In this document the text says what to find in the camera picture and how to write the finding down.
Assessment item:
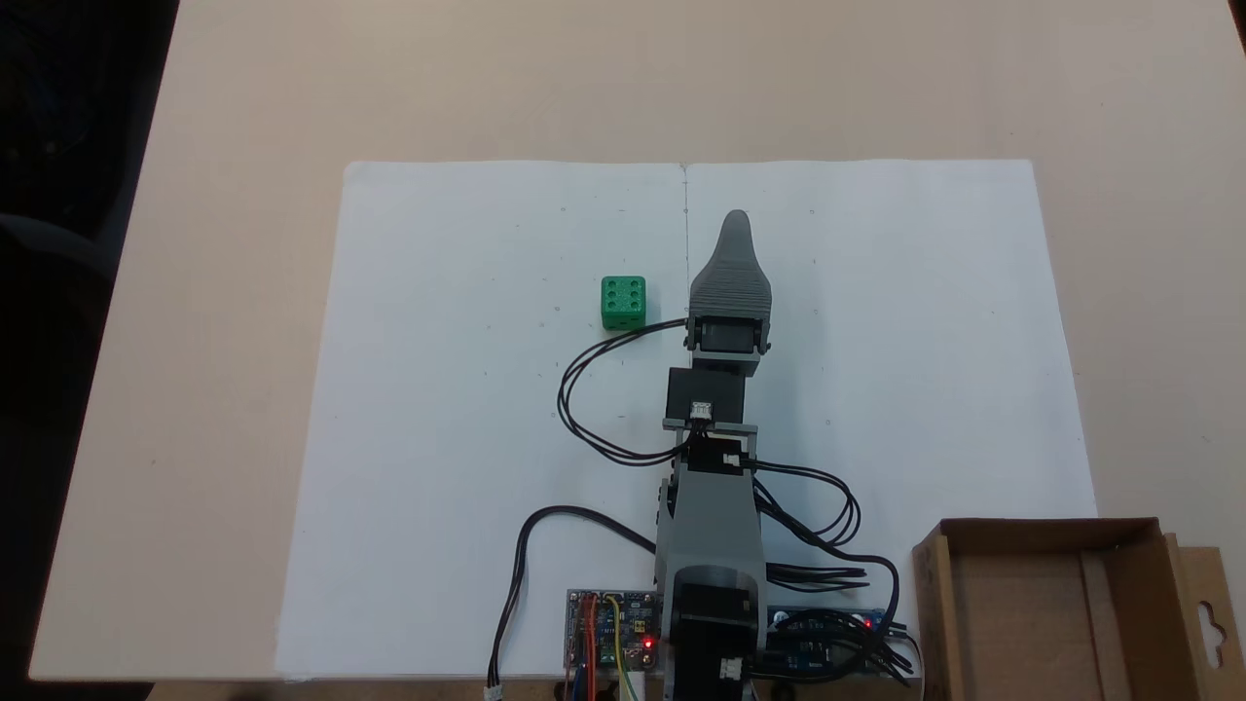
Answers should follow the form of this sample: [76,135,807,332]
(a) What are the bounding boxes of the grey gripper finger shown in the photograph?
[689,209,773,322]

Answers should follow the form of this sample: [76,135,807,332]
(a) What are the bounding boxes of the green dice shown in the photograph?
[600,276,647,332]

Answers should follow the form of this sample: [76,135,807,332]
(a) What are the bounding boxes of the white paper sheet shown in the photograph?
[275,161,690,681]
[683,159,1100,675]

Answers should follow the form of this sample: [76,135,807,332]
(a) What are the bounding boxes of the blue circuit board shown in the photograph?
[759,606,891,675]

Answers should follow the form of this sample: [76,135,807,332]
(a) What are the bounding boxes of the brown cardboard box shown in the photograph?
[912,517,1230,701]

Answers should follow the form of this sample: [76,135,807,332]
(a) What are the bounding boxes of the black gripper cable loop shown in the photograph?
[557,318,694,466]

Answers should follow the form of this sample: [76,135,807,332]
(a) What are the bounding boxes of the black forearm cable loop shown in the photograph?
[745,460,863,548]

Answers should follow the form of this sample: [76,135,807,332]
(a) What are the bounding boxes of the black upper arm cable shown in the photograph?
[764,550,924,687]

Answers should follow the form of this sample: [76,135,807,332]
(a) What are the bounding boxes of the black cable with white plug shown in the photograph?
[486,504,659,701]

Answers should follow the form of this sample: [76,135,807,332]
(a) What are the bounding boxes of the circuit board with coloured wires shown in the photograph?
[566,588,665,675]

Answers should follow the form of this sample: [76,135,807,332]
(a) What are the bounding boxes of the yellow wire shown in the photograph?
[605,595,641,701]

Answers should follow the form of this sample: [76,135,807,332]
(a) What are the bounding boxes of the orange wire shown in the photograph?
[577,594,598,701]

